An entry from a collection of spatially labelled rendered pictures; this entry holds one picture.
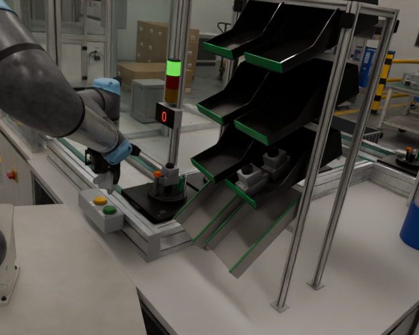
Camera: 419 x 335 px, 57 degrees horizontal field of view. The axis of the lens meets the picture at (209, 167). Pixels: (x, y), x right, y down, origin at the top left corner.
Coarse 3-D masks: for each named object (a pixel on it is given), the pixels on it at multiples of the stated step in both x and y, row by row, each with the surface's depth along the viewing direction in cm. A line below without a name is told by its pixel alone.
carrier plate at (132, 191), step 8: (144, 184) 145; (152, 184) 146; (128, 192) 138; (136, 192) 138; (144, 192) 139; (192, 192) 144; (128, 200) 136; (136, 200) 133; (144, 200) 134; (144, 208) 129; (152, 208) 130; (160, 208) 130; (168, 208) 131; (176, 208) 131; (152, 216) 125; (160, 216) 126; (168, 216) 126
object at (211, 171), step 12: (228, 132) 114; (240, 132) 116; (216, 144) 113; (228, 144) 115; (240, 144) 114; (252, 144) 103; (204, 156) 113; (216, 156) 112; (228, 156) 110; (240, 156) 109; (252, 156) 105; (204, 168) 109; (216, 168) 107; (228, 168) 102; (240, 168) 104; (216, 180) 102
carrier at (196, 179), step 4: (196, 172) 160; (200, 172) 161; (184, 176) 156; (188, 176) 156; (192, 176) 156; (196, 176) 157; (200, 176) 157; (204, 176) 153; (188, 180) 153; (192, 180) 153; (196, 180) 153; (200, 180) 154; (204, 180) 151; (208, 180) 150; (188, 184) 151; (192, 184) 150; (196, 184) 150; (200, 184) 151; (204, 184) 151; (192, 188) 149; (196, 188) 147; (200, 188) 147
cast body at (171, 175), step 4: (168, 164) 133; (172, 164) 134; (164, 168) 133; (168, 168) 133; (172, 168) 133; (176, 168) 134; (164, 172) 133; (168, 172) 132; (172, 172) 133; (176, 172) 134; (164, 176) 134; (168, 176) 132; (172, 176) 133; (176, 176) 135; (180, 176) 138; (160, 180) 134; (164, 180) 132; (168, 180) 133; (172, 180) 134; (176, 180) 135; (164, 184) 133; (168, 184) 134; (172, 184) 135
